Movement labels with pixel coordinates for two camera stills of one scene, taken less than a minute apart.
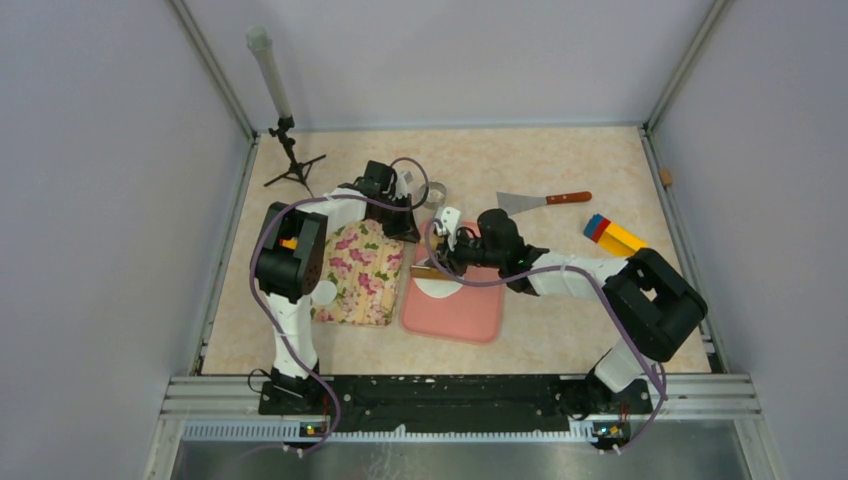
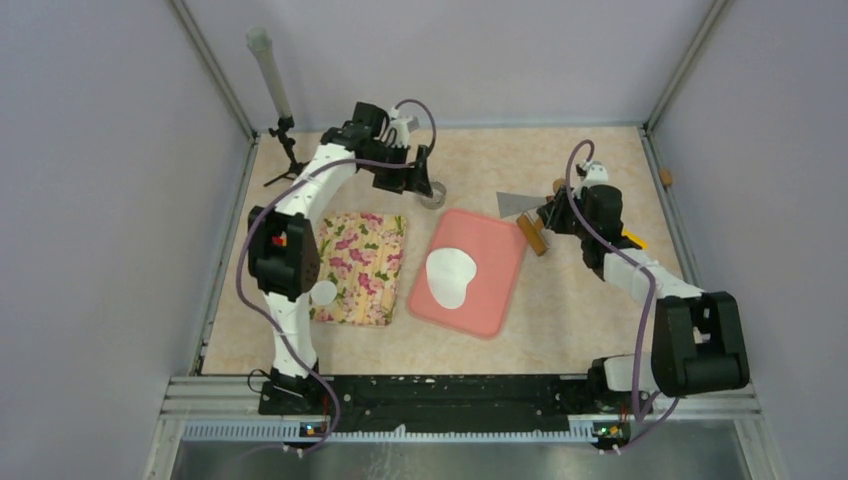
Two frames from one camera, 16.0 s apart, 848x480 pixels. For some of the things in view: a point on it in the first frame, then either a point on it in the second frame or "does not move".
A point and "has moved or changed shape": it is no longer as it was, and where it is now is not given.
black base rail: x=520 y=404 does not move
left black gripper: x=404 y=230 -> x=404 y=178
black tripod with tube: x=261 y=41 does not move
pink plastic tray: x=474 y=315 has moved or changed shape
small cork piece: x=666 y=176 does not move
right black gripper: x=453 y=257 -> x=552 y=213
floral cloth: x=364 y=265 does not move
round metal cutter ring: x=436 y=195 does not move
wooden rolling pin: x=428 y=272 -> x=533 y=231
